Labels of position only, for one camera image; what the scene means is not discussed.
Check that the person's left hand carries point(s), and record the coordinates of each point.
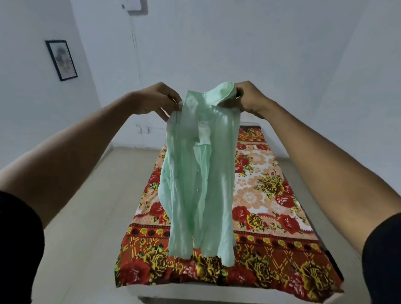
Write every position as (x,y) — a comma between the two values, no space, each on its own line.
(152,98)

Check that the person's right hand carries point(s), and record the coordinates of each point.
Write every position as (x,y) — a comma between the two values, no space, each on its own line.
(252,97)

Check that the person's left fingers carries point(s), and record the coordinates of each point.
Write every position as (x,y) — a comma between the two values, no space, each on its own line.
(170,103)

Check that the person's right fingers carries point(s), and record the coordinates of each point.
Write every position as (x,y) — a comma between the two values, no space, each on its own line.
(233,100)

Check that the light green button shirt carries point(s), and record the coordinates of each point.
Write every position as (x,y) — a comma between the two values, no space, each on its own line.
(200,175)

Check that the person's right forearm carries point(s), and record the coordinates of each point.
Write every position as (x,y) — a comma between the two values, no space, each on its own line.
(325,169)

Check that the person's left forearm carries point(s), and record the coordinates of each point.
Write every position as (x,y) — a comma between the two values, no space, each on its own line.
(67,153)

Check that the red floral bed sheet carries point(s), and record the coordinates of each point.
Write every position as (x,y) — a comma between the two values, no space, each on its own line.
(266,219)

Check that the black shirt sleeve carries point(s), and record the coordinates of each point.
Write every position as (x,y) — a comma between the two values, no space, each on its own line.
(383,263)
(18,250)

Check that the white wall socket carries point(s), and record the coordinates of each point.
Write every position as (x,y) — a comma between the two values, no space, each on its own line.
(139,128)

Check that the white wall switch box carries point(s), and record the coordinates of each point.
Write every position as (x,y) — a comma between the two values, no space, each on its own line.
(132,4)

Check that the black framed wall picture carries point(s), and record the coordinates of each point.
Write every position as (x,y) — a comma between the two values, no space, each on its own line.
(61,60)

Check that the white bed frame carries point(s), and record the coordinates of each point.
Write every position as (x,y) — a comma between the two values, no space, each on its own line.
(219,296)

